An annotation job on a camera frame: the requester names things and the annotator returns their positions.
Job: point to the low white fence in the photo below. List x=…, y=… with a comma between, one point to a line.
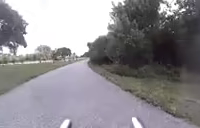
x=28, y=62

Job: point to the wood of dark trees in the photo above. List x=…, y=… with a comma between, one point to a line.
x=138, y=36

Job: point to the grass verge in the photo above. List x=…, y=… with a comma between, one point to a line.
x=161, y=93

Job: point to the large dark tree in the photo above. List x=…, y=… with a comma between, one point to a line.
x=4, y=26

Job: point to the row of distant trees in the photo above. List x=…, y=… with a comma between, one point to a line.
x=63, y=52

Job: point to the grey asphalt road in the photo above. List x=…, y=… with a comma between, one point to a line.
x=81, y=93

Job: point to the wide grass field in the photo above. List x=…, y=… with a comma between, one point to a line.
x=11, y=78

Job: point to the robot's own part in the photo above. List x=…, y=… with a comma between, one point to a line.
x=65, y=124
x=136, y=123

